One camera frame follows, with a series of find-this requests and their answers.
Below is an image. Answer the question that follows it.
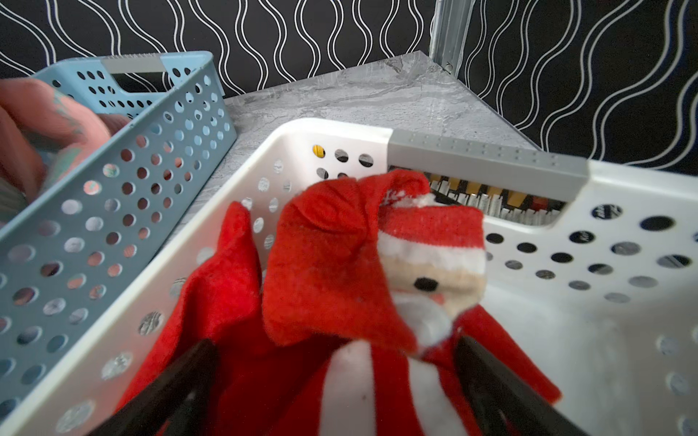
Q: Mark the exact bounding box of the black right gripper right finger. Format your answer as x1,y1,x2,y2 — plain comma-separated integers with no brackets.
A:
454,336,585,435

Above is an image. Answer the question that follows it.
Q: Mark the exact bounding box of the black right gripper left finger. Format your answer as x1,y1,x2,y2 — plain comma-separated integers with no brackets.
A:
91,339,219,435

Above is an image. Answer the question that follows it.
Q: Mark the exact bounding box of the red striped cuff sock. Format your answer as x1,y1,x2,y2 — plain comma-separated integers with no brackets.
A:
119,203,341,435

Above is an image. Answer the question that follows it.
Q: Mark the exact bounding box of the red white striped sock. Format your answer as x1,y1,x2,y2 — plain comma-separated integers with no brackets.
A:
266,304,563,436

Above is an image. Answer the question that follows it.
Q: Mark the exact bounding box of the pink sock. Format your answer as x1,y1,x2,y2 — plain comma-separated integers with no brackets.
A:
1,77,130,225

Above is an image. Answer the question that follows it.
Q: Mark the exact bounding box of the red santa face sock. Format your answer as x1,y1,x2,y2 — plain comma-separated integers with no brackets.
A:
263,170,487,354

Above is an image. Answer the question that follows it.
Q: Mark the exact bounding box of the white perforated basket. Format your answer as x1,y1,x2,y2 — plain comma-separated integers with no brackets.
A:
1,118,697,435

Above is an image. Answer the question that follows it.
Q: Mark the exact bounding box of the light blue right basket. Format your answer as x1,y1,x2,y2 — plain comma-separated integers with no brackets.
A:
1,51,237,419

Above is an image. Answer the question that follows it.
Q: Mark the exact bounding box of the aluminium corner post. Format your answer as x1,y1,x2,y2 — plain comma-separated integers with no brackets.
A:
429,0,476,78

